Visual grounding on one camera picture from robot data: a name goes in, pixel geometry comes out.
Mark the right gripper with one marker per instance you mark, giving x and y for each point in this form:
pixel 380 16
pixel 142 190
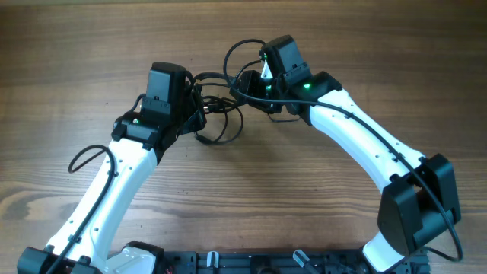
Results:
pixel 249 81

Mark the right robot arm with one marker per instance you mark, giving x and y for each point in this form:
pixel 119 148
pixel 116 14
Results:
pixel 419 199

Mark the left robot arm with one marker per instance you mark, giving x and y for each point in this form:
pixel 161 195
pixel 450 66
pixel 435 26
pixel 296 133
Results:
pixel 140 137

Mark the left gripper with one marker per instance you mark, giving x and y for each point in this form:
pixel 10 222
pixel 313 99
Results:
pixel 198 120

